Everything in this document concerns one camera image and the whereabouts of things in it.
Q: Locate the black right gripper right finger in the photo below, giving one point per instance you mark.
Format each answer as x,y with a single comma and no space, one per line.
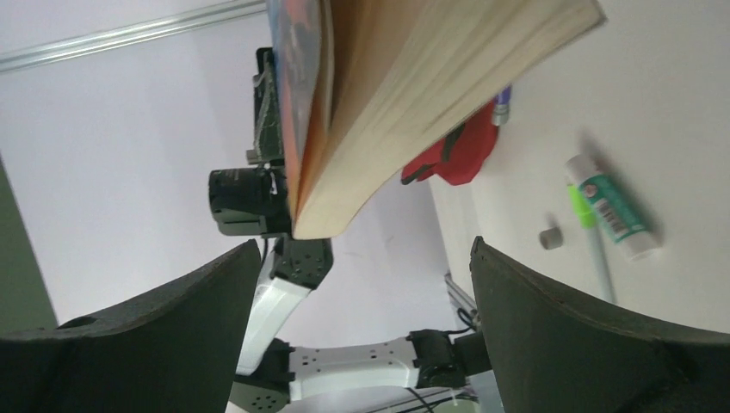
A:
554,348

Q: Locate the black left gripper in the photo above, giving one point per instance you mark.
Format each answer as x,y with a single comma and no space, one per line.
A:
253,201

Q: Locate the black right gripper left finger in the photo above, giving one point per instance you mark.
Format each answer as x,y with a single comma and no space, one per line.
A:
172,349

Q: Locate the blue Jane Eyre book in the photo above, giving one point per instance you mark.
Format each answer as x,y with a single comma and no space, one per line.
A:
363,87

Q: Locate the red student backpack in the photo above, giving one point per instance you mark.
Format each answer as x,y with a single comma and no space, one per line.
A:
459,156

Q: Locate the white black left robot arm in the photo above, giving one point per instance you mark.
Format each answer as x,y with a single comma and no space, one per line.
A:
271,373

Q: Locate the small grey cylinder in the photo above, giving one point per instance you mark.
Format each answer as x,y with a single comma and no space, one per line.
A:
551,238

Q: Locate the green capped white pen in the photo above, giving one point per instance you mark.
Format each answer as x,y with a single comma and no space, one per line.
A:
589,224

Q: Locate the green white glue stick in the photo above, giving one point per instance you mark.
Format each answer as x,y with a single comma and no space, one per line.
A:
612,210

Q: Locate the purple capped small tube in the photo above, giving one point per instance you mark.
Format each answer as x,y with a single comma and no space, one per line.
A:
501,111

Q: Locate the aluminium frame rail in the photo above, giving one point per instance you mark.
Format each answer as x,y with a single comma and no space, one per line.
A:
107,40

